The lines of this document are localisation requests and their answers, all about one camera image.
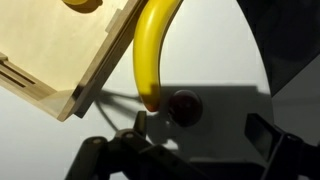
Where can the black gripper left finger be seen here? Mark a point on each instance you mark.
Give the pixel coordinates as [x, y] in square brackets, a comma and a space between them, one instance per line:
[141, 123]

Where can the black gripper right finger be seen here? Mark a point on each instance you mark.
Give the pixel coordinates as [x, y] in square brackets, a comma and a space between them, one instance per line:
[266, 136]

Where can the dark red round fruit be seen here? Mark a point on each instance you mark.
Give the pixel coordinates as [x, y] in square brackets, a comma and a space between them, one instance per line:
[185, 107]

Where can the light wooden tray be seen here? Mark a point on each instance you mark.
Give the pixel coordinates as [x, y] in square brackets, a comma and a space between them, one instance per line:
[50, 43]

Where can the round yellow fruit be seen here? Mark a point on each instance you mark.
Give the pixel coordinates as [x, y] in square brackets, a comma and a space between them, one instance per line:
[76, 1]

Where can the yellow banana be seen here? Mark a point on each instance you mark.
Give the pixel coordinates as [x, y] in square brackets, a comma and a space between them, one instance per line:
[146, 50]

